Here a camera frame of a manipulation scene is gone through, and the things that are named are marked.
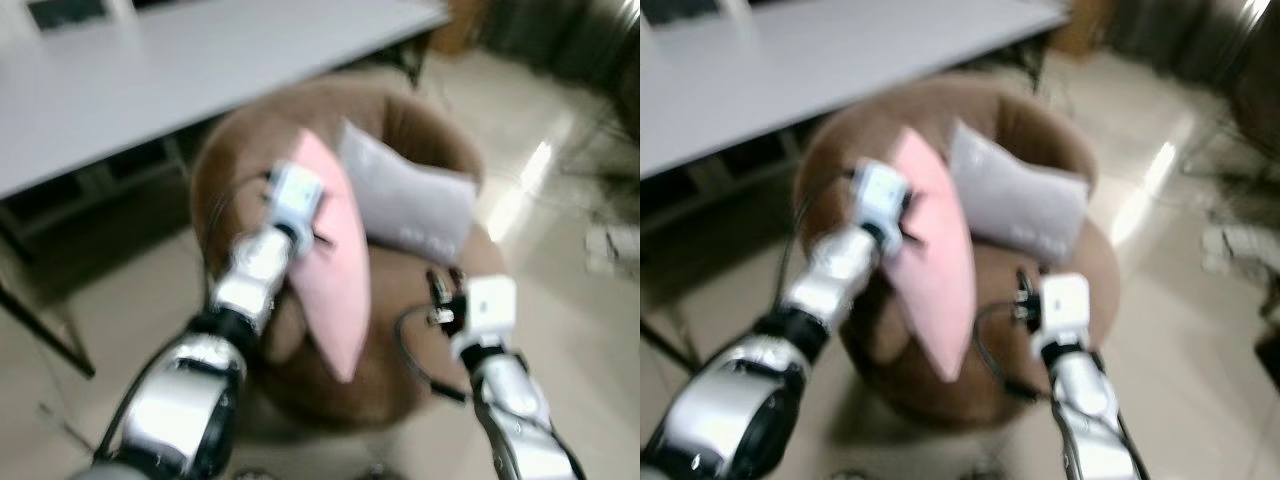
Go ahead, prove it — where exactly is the pink pillow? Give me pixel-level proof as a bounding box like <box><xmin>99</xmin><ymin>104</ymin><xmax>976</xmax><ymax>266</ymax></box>
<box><xmin>285</xmin><ymin>130</ymin><xmax>373</xmax><ymax>384</ymax></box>
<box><xmin>880</xmin><ymin>130</ymin><xmax>979</xmax><ymax>384</ymax></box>

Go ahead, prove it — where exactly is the white pillow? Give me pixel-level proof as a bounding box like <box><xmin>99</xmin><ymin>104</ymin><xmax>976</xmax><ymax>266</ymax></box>
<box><xmin>945</xmin><ymin>120</ymin><xmax>1091</xmax><ymax>266</ymax></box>
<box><xmin>335</xmin><ymin>120</ymin><xmax>479</xmax><ymax>266</ymax></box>

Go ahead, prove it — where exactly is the brown round sofa chair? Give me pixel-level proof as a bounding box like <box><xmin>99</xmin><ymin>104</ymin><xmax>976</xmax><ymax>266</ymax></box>
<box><xmin>795</xmin><ymin>75</ymin><xmax>1121</xmax><ymax>431</ymax></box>
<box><xmin>190</xmin><ymin>75</ymin><xmax>506</xmax><ymax>431</ymax></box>

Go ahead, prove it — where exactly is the grey table with black legs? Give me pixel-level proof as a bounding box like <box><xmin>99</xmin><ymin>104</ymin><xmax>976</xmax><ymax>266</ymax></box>
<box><xmin>0</xmin><ymin>0</ymin><xmax>451</xmax><ymax>379</ymax></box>
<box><xmin>640</xmin><ymin>0</ymin><xmax>1071</xmax><ymax>376</ymax></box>

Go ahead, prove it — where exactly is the brown wooden box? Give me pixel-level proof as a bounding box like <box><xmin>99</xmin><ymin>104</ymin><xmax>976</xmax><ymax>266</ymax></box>
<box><xmin>432</xmin><ymin>0</ymin><xmax>483</xmax><ymax>56</ymax></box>
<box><xmin>1050</xmin><ymin>0</ymin><xmax>1111</xmax><ymax>56</ymax></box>

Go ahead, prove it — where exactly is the dark curtain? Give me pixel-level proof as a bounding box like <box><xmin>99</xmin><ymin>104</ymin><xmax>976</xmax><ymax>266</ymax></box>
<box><xmin>1105</xmin><ymin>0</ymin><xmax>1280</xmax><ymax>86</ymax></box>
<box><xmin>478</xmin><ymin>0</ymin><xmax>641</xmax><ymax>91</ymax></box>

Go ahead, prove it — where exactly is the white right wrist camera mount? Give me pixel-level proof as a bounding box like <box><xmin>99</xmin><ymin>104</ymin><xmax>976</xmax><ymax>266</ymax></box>
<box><xmin>1038</xmin><ymin>272</ymin><xmax>1091</xmax><ymax>361</ymax></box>
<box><xmin>462</xmin><ymin>277</ymin><xmax>519</xmax><ymax>361</ymax></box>

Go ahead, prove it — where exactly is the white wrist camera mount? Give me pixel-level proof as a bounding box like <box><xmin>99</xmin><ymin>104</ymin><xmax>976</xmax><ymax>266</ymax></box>
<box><xmin>850</xmin><ymin>160</ymin><xmax>913</xmax><ymax>236</ymax></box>
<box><xmin>265</xmin><ymin>162</ymin><xmax>326</xmax><ymax>231</ymax></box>
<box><xmin>462</xmin><ymin>277</ymin><xmax>519</xmax><ymax>361</ymax></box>
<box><xmin>1038</xmin><ymin>272</ymin><xmax>1091</xmax><ymax>361</ymax></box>

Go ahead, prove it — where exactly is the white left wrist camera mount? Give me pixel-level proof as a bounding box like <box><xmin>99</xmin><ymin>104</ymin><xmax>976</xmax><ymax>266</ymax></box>
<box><xmin>850</xmin><ymin>160</ymin><xmax>913</xmax><ymax>236</ymax></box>
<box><xmin>265</xmin><ymin>162</ymin><xmax>326</xmax><ymax>231</ymax></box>

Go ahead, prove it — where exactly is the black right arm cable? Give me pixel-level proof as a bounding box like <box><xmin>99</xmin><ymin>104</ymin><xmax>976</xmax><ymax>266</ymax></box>
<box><xmin>972</xmin><ymin>300</ymin><xmax>1041</xmax><ymax>401</ymax></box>
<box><xmin>393</xmin><ymin>305</ymin><xmax>471</xmax><ymax>403</ymax></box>

